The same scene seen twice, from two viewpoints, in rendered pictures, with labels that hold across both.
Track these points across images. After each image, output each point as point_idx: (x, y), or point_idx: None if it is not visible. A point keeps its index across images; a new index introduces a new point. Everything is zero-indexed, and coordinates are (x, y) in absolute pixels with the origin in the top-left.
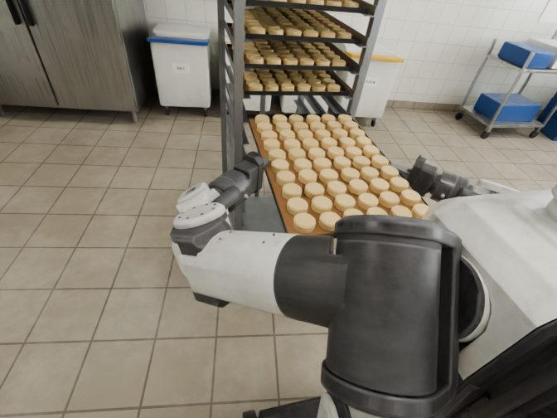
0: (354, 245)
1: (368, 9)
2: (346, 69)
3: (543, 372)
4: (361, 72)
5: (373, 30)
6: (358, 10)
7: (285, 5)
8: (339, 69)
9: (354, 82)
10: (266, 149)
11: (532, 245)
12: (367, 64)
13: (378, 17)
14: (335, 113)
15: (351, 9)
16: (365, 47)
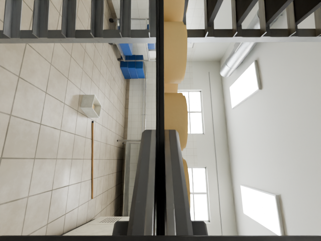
0: None
1: (267, 26)
2: (211, 20)
3: None
4: (206, 38)
5: (247, 38)
6: (272, 18)
7: None
8: (214, 13)
9: (193, 31)
10: (166, 61)
11: None
12: (214, 41)
13: (258, 39)
14: (149, 12)
15: (280, 12)
16: (231, 34)
